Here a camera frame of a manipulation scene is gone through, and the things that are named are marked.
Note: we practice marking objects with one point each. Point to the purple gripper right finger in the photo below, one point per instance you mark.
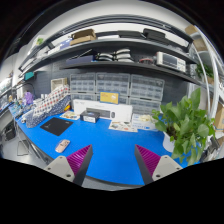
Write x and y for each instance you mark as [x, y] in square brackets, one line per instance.
[152, 166]

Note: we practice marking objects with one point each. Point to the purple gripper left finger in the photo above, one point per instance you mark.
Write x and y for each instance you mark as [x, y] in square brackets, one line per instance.
[73, 167]

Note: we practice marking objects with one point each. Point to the pink computer mouse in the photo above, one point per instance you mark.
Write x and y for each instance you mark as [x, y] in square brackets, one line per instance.
[62, 145]

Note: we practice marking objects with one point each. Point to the black mouse pad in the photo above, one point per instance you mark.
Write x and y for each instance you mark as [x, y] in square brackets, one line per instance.
[56, 126]

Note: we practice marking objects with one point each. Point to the white plant pot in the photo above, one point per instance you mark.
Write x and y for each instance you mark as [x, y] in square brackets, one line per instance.
[167, 143]

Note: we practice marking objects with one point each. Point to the blue table mat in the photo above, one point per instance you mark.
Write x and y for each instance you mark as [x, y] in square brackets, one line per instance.
[113, 157]

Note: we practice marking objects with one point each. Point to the white illustrated box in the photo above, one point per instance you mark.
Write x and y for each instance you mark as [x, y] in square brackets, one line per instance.
[143, 122]

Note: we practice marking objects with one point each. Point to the illustrated booklet on mat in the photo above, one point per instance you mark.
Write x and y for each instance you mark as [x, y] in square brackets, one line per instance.
[122, 126]

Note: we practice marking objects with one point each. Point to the small black box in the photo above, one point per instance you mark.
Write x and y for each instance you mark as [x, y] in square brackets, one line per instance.
[91, 117]

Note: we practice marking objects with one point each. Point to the illustrated leaflet left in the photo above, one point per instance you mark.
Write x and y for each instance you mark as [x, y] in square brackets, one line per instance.
[70, 115]

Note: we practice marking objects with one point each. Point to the green potted plant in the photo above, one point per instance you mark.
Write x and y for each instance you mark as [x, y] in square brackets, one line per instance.
[187, 126]

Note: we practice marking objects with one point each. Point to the long white keyboard box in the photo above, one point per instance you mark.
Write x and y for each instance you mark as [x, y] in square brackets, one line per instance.
[117, 112]

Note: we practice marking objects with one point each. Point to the checkered fabric bag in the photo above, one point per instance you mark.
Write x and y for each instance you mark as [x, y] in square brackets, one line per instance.
[53, 104]

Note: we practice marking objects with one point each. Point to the grey drawer organizer cabinet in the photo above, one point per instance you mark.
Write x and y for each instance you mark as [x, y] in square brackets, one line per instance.
[143, 93]

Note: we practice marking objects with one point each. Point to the yellow card sign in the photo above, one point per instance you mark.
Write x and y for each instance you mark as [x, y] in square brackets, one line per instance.
[109, 97]

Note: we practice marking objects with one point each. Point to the purple bottle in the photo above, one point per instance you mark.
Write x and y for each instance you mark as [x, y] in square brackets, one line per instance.
[29, 98]

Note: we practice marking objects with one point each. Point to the white oscilloscope instrument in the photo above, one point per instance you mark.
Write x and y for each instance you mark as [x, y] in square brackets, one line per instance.
[170, 61]

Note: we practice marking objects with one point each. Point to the cardboard box on shelf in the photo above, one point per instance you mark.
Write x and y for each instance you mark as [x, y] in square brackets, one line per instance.
[83, 36]

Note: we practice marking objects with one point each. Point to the grey wall shelf unit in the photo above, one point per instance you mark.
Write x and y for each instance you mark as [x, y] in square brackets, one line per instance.
[106, 39]

